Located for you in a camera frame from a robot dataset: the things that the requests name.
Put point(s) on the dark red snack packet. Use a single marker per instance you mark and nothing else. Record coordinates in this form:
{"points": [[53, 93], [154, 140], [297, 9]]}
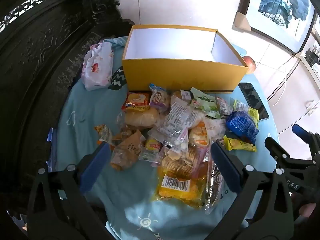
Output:
{"points": [[223, 106]]}

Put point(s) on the floral tissue pack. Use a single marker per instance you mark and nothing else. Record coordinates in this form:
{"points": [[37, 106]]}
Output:
{"points": [[96, 67]]}

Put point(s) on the red apple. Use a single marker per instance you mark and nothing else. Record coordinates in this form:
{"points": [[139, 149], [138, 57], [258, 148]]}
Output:
{"points": [[250, 63]]}

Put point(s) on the green white snack packet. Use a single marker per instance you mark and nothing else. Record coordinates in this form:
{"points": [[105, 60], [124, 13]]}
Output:
{"points": [[203, 102]]}

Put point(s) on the yellow green snack packet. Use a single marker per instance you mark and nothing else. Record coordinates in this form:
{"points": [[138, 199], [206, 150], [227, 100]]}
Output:
{"points": [[251, 113]]}

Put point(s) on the blue plastic sheet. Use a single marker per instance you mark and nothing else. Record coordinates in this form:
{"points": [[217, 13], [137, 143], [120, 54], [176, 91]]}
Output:
{"points": [[49, 140]]}

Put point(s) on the clear packet with white label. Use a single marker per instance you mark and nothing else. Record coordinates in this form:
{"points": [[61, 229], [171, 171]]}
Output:
{"points": [[175, 120]]}

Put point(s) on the clear packet with brown print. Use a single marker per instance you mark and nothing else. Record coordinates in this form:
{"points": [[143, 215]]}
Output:
{"points": [[213, 182]]}

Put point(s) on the clear bread packet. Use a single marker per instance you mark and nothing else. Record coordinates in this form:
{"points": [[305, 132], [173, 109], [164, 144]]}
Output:
{"points": [[141, 118]]}

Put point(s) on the person's right hand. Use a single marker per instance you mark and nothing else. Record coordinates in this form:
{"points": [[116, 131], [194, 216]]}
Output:
{"points": [[308, 210]]}

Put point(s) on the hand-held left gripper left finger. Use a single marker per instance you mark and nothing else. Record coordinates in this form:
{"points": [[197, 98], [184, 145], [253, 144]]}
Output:
{"points": [[95, 165]]}

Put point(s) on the small brown labelled packet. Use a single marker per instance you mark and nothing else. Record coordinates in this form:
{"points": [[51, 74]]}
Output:
{"points": [[183, 95]]}

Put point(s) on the small yellow red packet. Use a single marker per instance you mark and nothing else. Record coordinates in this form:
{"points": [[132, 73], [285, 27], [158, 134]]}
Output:
{"points": [[152, 145]]}

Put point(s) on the yellow cracker packet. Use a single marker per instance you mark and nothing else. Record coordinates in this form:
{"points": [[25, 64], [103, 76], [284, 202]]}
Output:
{"points": [[180, 180]]}

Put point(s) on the yellow cardboard box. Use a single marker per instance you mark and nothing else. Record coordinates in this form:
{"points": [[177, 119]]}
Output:
{"points": [[175, 75]]}

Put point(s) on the light blue printed cloth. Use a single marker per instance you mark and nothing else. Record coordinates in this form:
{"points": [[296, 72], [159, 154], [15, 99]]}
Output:
{"points": [[82, 115]]}

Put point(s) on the red biscuit packet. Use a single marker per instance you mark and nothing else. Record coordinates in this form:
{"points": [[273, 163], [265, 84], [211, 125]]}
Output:
{"points": [[136, 101]]}

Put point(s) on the framed lotus painting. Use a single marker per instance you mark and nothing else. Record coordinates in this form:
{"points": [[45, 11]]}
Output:
{"points": [[282, 5]]}

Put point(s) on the black smartphone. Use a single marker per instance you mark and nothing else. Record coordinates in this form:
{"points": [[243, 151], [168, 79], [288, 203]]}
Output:
{"points": [[252, 97]]}

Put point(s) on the brown pastry packet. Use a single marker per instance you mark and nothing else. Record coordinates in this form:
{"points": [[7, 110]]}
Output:
{"points": [[128, 150]]}

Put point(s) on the blue snack packet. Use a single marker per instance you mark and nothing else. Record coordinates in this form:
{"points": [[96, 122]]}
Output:
{"points": [[240, 125]]}

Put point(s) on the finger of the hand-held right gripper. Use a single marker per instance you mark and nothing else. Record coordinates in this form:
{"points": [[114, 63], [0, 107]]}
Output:
{"points": [[298, 130], [277, 147]]}

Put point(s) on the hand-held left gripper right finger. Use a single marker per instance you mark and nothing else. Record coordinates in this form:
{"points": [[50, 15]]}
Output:
{"points": [[225, 165]]}

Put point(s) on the purple cartoon snack packet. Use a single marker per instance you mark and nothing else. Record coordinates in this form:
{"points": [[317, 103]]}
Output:
{"points": [[158, 97]]}

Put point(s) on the small orange clear packet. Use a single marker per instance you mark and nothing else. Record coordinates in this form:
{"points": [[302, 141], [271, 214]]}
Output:
{"points": [[103, 132]]}

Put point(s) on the dark carved wooden furniture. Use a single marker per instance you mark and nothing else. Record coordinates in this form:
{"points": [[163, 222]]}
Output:
{"points": [[37, 55]]}

